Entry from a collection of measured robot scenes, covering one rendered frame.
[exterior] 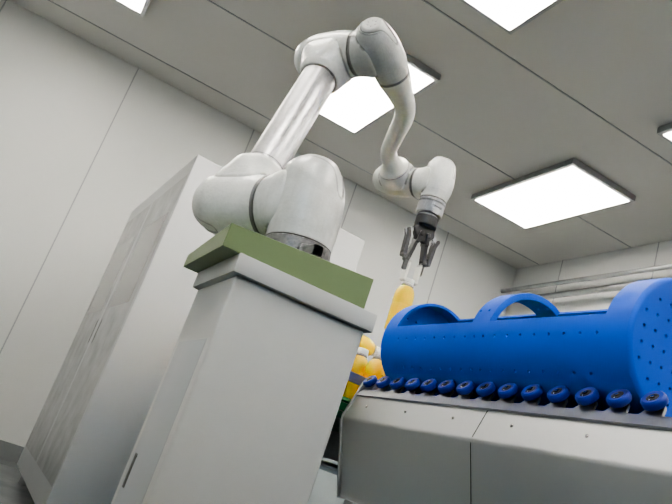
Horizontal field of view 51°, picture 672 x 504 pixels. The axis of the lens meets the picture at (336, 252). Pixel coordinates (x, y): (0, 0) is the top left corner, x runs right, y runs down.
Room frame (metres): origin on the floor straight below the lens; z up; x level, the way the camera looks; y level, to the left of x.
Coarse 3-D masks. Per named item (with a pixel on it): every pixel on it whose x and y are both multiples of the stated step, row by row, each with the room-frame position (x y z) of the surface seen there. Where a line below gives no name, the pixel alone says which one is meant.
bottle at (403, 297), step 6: (402, 288) 2.15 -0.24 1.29; (408, 288) 2.15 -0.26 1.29; (396, 294) 2.16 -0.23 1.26; (402, 294) 2.14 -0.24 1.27; (408, 294) 2.14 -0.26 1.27; (396, 300) 2.15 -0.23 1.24; (402, 300) 2.14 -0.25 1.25; (408, 300) 2.15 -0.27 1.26; (390, 306) 2.17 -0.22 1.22; (396, 306) 2.15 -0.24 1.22; (402, 306) 2.14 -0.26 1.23; (408, 306) 2.15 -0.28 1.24; (390, 312) 2.16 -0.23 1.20; (396, 312) 2.15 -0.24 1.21; (390, 318) 2.16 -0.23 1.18
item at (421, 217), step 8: (416, 216) 2.16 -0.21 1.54; (424, 216) 2.12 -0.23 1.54; (432, 216) 2.12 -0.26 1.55; (416, 224) 2.14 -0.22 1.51; (424, 224) 2.13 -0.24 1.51; (432, 224) 2.13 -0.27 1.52; (416, 232) 2.14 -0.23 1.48; (424, 232) 2.15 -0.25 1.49; (432, 232) 2.16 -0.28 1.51; (424, 240) 2.15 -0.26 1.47
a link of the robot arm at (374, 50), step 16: (352, 32) 1.69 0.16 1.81; (368, 32) 1.62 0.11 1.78; (384, 32) 1.63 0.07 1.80; (352, 48) 1.68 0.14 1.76; (368, 48) 1.65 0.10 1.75; (384, 48) 1.65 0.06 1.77; (400, 48) 1.67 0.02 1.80; (352, 64) 1.72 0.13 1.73; (368, 64) 1.70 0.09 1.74; (384, 64) 1.69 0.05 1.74; (400, 64) 1.70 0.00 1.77; (384, 80) 1.74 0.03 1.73; (400, 80) 1.74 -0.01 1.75
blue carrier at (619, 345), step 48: (624, 288) 1.27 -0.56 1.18; (384, 336) 1.99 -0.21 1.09; (432, 336) 1.77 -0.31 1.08; (480, 336) 1.59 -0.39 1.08; (528, 336) 1.44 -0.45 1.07; (576, 336) 1.32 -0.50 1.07; (624, 336) 1.21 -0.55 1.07; (480, 384) 1.64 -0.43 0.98; (528, 384) 1.48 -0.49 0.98; (576, 384) 1.35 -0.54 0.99; (624, 384) 1.24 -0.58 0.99
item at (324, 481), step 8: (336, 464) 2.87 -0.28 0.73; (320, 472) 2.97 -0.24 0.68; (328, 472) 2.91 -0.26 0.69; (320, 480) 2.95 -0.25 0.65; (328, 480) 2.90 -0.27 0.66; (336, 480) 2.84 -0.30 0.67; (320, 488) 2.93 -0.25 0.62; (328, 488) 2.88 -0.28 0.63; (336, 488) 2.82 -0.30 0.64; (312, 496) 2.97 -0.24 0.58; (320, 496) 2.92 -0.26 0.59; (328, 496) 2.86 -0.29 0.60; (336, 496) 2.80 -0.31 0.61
